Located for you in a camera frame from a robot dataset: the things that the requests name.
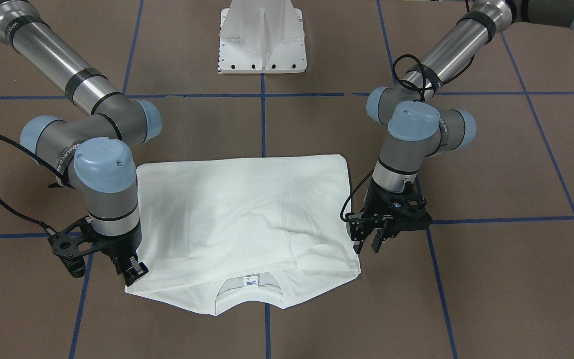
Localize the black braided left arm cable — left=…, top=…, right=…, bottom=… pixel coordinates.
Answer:
left=340, top=52, right=477, bottom=222

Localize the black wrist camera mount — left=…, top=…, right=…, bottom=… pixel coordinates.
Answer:
left=380, top=188, right=433, bottom=236
left=45, top=223, right=94, bottom=279

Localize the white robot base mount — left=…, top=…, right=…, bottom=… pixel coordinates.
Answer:
left=217, top=0, right=307, bottom=74

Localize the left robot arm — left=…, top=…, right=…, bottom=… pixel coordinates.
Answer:
left=376, top=23, right=574, bottom=267

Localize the white long-sleeve printed shirt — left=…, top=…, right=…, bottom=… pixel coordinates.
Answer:
left=125, top=154, right=361, bottom=316

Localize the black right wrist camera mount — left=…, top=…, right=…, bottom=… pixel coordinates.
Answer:
left=45, top=223, right=94, bottom=279

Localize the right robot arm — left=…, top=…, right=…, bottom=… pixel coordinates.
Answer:
left=0, top=0, right=162, bottom=286

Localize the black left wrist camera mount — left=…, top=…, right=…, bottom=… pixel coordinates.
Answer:
left=380, top=188, right=433, bottom=236

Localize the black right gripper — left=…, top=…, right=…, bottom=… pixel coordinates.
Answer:
left=91, top=224, right=148, bottom=287

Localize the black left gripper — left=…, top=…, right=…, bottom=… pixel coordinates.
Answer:
left=345, top=179, right=433, bottom=254

